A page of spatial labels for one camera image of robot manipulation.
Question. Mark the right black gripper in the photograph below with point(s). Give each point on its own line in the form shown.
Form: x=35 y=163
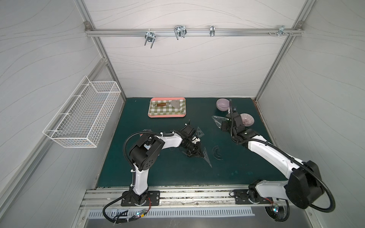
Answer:
x=225 y=124

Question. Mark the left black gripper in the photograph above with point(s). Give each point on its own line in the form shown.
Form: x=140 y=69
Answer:
x=192 y=147

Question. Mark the clear plastic pouch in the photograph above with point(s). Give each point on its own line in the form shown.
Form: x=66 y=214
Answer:
x=219 y=120

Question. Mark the clear triangle set square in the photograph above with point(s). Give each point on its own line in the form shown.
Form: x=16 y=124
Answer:
x=199 y=133

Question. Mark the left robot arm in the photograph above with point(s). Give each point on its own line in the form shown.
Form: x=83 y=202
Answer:
x=142 y=149

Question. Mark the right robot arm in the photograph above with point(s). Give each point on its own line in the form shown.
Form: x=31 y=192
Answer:
x=302 y=186

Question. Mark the striped purple bowl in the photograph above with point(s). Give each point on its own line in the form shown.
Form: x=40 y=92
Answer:
x=247 y=119

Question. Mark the plain lilac bowl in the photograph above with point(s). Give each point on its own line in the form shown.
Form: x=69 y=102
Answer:
x=223 y=104

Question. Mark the green checked cloth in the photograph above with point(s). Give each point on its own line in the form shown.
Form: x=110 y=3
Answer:
x=166 y=111

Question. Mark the pink plastic tray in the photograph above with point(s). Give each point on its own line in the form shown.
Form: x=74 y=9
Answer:
x=167 y=98

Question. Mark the white slotted vent strip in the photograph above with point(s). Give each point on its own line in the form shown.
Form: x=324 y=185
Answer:
x=222 y=212

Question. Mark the metal U-bolt clamp middle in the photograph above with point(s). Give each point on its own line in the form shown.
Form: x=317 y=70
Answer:
x=180 y=31

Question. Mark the metal u-bolt clamp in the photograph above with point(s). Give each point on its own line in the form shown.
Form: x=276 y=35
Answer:
x=180 y=31
x=150 y=37

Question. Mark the metal U-bolt clamp left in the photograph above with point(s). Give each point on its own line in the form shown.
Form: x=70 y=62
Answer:
x=150 y=37

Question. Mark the aluminium top crossbar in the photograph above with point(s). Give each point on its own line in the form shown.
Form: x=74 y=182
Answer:
x=191 y=32

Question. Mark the wooden handled metal spatula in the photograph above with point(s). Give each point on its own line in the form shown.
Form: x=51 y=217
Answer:
x=176 y=104

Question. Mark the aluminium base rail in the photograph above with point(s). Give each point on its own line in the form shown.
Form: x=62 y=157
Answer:
x=170 y=196

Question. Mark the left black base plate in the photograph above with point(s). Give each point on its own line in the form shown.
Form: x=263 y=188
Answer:
x=130 y=198

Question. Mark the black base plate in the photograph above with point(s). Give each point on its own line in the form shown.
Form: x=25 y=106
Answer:
x=242 y=196
x=130 y=198

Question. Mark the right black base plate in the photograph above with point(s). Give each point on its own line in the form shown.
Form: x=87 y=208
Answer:
x=242 y=196

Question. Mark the small metal bracket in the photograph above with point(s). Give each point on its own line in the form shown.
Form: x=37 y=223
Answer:
x=212 y=31

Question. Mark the metal corner bracket right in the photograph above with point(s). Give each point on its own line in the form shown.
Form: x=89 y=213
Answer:
x=281 y=32

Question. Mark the white wire wall basket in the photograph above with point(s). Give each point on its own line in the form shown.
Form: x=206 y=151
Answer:
x=82 y=119

